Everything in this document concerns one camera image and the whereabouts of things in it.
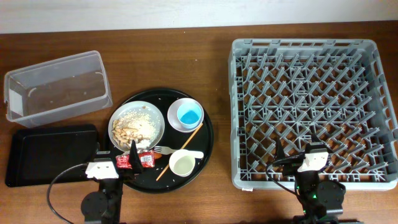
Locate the food scraps rice and pasta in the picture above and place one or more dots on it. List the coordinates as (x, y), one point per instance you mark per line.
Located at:
(134, 126)

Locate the pink-white bowl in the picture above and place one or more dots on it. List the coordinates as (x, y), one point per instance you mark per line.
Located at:
(172, 114)

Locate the wooden chopstick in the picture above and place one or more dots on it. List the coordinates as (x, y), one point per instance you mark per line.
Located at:
(183, 147)

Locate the white cup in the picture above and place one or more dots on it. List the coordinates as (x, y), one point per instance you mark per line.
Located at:
(181, 163)

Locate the white plastic fork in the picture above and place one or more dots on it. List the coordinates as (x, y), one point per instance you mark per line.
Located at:
(167, 150)

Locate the grey plate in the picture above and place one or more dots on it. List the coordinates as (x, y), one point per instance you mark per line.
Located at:
(156, 117)

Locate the red snack wrapper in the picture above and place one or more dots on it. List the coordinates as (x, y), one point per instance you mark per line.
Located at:
(147, 160)

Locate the light blue cup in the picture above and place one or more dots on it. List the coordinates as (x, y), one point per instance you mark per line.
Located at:
(189, 115)

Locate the orange carrot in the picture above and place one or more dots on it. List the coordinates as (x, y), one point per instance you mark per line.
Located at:
(157, 155)

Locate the clear plastic waste bin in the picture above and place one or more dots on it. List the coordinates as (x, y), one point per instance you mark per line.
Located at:
(56, 90)

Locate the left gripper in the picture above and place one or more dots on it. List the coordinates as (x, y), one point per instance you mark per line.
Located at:
(134, 163)

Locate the round black serving tray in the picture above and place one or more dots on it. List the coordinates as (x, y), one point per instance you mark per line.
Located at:
(170, 131)

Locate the black rectangular tray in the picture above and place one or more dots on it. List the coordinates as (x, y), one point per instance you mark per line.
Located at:
(38, 155)

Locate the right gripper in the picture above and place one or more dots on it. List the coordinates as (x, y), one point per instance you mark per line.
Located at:
(292, 166)

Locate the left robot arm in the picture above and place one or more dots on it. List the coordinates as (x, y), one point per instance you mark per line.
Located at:
(104, 205)

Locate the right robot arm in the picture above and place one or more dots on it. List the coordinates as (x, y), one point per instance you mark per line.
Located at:
(321, 200)

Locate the grey dishwasher rack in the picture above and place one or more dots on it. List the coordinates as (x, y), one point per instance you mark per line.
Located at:
(292, 88)

